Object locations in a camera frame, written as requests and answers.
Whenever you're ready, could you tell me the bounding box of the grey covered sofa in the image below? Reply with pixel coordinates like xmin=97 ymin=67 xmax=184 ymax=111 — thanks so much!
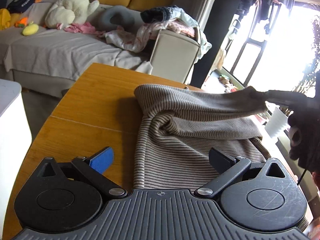
xmin=1 ymin=2 xmax=200 ymax=98

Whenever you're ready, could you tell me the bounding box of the dark navy cap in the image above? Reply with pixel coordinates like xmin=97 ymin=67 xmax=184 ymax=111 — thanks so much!
xmin=7 ymin=0 xmax=35 ymax=14

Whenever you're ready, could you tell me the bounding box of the grey neck pillow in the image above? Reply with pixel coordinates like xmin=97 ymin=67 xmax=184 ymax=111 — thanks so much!
xmin=97 ymin=5 xmax=144 ymax=33

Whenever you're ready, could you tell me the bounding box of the yellow plush lemon toy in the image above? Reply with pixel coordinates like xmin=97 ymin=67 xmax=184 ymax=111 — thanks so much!
xmin=22 ymin=22 xmax=39 ymax=36

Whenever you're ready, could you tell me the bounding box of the clothes pile on sofa arm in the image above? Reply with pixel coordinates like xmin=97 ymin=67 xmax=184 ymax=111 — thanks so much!
xmin=102 ymin=6 xmax=212 ymax=60

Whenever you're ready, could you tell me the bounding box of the striped grey knit sweater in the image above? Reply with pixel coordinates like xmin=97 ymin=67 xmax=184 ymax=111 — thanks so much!
xmin=132 ymin=83 xmax=310 ymax=231

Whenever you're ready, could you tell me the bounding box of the white ribbed plant pot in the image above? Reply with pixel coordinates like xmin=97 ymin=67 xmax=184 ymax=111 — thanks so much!
xmin=265 ymin=107 xmax=289 ymax=143

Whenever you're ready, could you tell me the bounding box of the pink cloth on sofa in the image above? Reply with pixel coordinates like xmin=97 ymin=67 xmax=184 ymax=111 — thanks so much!
xmin=56 ymin=22 xmax=105 ymax=36

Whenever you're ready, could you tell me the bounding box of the white plush rabbit toy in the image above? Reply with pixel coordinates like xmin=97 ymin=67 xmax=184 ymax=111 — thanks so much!
xmin=45 ymin=0 xmax=100 ymax=29

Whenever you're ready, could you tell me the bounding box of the white side cabinet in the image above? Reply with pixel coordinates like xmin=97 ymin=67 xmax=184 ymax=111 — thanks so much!
xmin=0 ymin=79 xmax=32 ymax=228

